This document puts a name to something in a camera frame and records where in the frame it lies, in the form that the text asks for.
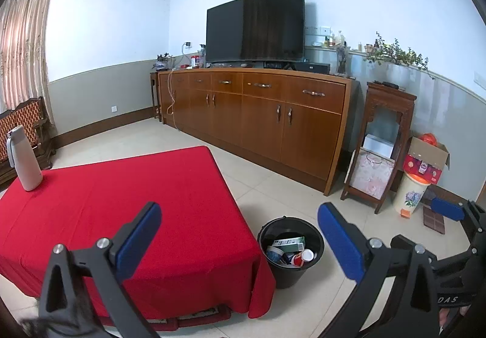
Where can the blue and white cup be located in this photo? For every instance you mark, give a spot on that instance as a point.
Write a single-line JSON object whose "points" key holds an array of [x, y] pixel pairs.
{"points": [[274, 255]]}

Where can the green and white box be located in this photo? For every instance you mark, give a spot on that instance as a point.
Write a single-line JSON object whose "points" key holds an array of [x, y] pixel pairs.
{"points": [[288, 244]]}

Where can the wooden upholstered bench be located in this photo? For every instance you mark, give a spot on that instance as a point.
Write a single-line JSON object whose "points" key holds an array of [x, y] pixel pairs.
{"points": [[34, 125]]}

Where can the black set-top box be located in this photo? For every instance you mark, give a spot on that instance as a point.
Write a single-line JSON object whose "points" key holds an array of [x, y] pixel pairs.
{"points": [[313, 67]]}

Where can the white wall outlets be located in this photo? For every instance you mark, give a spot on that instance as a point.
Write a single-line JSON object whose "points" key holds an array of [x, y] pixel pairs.
{"points": [[318, 29]]}

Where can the brown tile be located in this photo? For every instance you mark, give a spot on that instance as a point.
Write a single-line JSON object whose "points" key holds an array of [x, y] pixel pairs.
{"points": [[433, 220]]}

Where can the black flat television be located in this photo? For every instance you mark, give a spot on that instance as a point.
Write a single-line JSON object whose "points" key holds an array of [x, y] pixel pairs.
{"points": [[258, 26]]}

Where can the pink floral bag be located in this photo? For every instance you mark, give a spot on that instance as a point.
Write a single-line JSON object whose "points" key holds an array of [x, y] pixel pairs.
{"points": [[370, 178]]}

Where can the red tablecloth table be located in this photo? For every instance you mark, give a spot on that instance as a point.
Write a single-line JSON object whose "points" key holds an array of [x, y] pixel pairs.
{"points": [[133, 190]]}

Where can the black remote control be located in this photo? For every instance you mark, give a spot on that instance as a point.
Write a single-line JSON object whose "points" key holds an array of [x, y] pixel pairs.
{"points": [[386, 85]]}

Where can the brown wooden sideboard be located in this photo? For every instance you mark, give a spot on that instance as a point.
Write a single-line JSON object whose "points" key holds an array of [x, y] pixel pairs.
{"points": [[258, 121]]}

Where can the glass vase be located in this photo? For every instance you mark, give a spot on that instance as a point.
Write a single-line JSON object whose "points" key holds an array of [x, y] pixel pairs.
{"points": [[342, 61]]}

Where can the white flowered bin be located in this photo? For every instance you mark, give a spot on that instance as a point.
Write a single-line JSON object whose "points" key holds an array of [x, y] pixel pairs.
{"points": [[412, 195]]}

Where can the cardboard box with red print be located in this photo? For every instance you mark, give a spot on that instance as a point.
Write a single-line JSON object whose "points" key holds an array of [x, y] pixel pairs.
{"points": [[427, 161]]}

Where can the red paper cup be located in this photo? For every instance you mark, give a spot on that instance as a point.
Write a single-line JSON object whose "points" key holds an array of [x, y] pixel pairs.
{"points": [[303, 257]]}

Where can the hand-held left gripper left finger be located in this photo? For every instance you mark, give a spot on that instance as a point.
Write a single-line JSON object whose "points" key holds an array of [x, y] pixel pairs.
{"points": [[138, 243]]}

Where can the carved wooden stand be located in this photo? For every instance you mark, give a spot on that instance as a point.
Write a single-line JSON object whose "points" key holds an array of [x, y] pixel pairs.
{"points": [[391, 99]]}

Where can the red and white container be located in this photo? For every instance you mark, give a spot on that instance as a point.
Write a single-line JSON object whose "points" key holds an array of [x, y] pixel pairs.
{"points": [[195, 61]]}

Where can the green trailing plant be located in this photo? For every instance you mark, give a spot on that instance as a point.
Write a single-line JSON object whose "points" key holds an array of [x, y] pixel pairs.
{"points": [[395, 55]]}

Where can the orange plastic bag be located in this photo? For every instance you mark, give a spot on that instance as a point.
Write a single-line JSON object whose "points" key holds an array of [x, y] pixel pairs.
{"points": [[428, 139]]}

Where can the white thermos bottle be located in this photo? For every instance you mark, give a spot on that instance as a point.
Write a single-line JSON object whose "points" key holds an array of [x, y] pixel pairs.
{"points": [[26, 163]]}

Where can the clear bottle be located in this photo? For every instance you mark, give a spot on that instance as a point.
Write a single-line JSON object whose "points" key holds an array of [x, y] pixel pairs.
{"points": [[202, 55]]}

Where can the bottles on ledge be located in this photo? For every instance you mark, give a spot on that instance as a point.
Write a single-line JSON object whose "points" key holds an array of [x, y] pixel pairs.
{"points": [[335, 39]]}

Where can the beige patterned curtain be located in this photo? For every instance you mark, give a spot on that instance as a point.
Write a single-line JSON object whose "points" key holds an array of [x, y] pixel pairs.
{"points": [[22, 42]]}

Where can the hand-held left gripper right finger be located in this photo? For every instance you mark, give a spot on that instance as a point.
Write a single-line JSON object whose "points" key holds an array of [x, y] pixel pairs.
{"points": [[340, 247]]}

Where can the small potted plant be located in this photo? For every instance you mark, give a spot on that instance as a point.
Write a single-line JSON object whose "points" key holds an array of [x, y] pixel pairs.
{"points": [[163, 62]]}

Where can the small dark side table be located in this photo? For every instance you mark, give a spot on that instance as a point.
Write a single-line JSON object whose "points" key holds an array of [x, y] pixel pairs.
{"points": [[155, 95]]}

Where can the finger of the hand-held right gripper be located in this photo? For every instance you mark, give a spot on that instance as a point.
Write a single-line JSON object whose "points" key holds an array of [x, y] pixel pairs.
{"points": [[448, 209], [400, 242]]}

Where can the black plastic bucket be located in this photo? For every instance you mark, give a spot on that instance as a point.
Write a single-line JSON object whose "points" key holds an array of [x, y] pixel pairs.
{"points": [[284, 277]]}

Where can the person's right hand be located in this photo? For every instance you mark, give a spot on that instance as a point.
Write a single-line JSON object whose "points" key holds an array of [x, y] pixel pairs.
{"points": [[450, 317]]}

